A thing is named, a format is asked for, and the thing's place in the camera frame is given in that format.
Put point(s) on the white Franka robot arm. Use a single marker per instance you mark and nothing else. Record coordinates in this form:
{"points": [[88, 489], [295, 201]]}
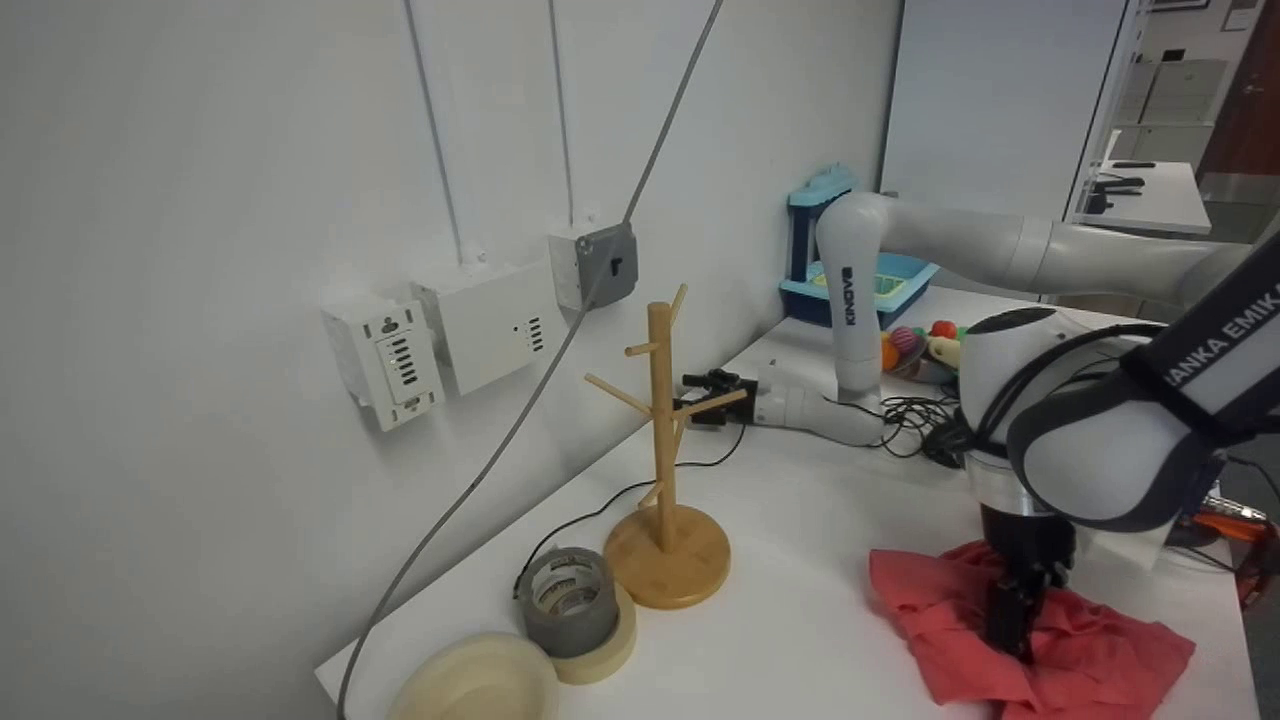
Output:
{"points": [[1120, 452]]}

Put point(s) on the small red toy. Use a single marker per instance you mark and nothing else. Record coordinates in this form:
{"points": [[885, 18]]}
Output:
{"points": [[947, 329]]}

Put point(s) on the white wall conduit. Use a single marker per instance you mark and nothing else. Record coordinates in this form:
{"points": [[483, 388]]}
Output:
{"points": [[435, 132], [561, 104]]}

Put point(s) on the wooden mug tree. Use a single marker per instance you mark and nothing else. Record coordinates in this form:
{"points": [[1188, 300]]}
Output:
{"points": [[665, 553]]}

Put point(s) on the plain white wall box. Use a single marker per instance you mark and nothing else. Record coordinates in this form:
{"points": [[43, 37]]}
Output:
{"points": [[484, 325]]}

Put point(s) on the white labelled wall box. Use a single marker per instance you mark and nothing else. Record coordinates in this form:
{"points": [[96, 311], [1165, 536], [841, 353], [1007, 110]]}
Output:
{"points": [[402, 362]]}

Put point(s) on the white board panel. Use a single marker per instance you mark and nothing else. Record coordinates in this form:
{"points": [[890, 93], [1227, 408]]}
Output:
{"points": [[1002, 104]]}

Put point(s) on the black game controller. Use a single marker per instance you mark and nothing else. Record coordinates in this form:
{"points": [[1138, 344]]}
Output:
{"points": [[947, 447]]}

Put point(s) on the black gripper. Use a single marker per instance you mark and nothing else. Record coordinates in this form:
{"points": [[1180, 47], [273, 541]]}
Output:
{"points": [[1026, 546]]}

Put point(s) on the orange ball toy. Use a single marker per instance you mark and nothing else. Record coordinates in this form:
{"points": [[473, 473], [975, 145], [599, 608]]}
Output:
{"points": [[890, 359]]}

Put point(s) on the grey junction box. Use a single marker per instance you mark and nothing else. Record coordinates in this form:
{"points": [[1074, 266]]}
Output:
{"points": [[592, 266]]}

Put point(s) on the pink ball toy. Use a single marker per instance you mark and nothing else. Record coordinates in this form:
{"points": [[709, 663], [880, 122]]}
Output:
{"points": [[911, 341]]}

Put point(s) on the white background table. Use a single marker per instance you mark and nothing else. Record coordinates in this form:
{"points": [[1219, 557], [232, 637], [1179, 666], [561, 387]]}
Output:
{"points": [[1162, 201]]}

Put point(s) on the brown wooden door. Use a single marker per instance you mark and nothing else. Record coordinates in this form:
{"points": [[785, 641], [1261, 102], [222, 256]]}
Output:
{"points": [[1245, 104]]}

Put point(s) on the cream tape roll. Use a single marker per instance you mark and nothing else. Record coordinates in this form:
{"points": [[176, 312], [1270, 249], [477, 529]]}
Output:
{"points": [[614, 656]]}

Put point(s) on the blue and white box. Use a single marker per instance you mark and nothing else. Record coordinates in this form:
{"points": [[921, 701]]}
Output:
{"points": [[807, 201]]}

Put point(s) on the red shirt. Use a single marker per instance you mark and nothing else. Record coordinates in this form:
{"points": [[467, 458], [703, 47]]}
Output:
{"points": [[934, 602]]}

